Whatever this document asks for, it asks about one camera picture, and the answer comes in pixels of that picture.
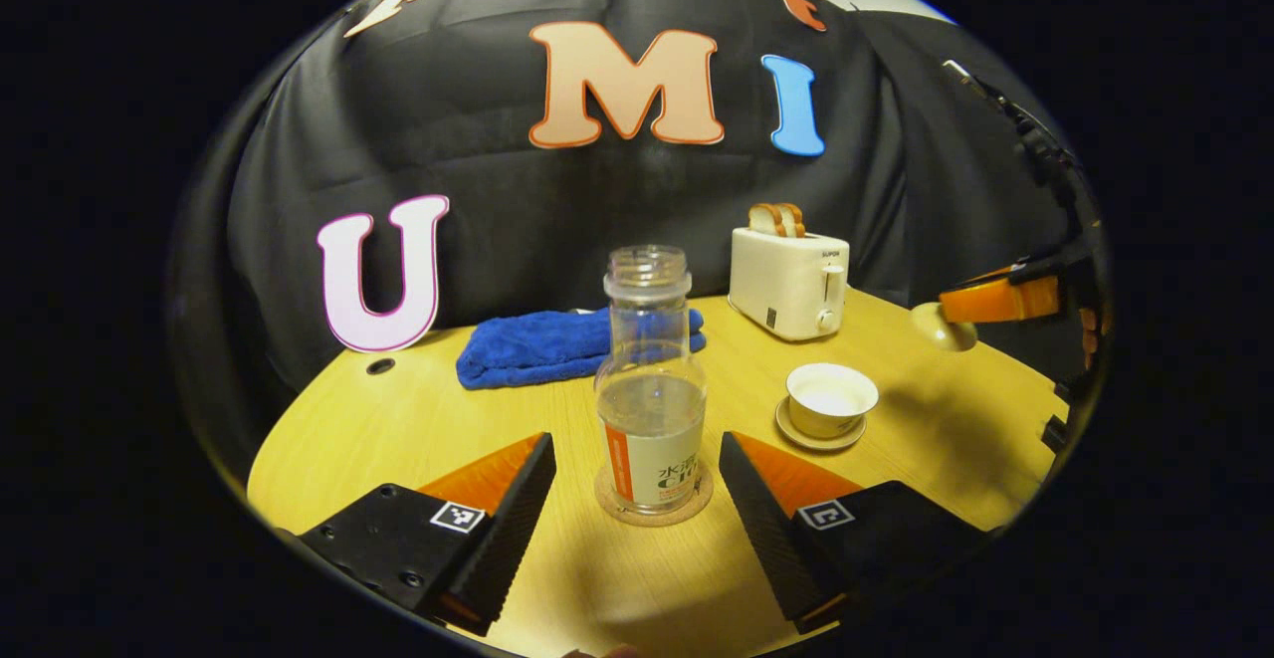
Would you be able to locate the blue towel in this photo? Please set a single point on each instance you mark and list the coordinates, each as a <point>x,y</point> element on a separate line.
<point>537,344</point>

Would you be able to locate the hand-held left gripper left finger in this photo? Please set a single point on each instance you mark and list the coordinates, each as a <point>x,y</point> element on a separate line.
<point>513,529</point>

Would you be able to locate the white saucer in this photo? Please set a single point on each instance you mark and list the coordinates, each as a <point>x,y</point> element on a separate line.
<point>796,436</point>

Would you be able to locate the white toaster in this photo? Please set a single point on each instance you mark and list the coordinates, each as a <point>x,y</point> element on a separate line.
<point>781,285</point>

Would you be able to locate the white teacup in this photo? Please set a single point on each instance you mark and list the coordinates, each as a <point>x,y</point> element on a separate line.
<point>831,404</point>

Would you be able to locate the black table grommet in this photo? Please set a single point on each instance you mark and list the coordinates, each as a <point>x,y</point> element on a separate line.
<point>380,366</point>

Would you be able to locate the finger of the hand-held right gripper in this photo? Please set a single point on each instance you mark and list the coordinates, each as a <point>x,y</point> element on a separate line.
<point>995,300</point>

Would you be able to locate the white teacup lid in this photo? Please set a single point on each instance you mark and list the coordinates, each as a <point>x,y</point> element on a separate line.
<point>944,331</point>

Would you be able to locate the clear plastic water bottle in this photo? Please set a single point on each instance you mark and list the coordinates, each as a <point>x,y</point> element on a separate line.
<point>652,409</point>

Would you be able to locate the round cork coaster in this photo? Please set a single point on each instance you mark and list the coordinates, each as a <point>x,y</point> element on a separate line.
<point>697,507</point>

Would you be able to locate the toast bread slice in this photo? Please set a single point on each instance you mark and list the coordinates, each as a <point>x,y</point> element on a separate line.
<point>794,222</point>
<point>764,220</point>

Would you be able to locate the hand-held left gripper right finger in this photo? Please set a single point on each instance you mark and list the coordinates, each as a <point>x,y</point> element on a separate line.
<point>771,539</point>

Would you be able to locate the black backdrop cloth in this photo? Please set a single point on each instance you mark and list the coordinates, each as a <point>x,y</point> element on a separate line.
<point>518,240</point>

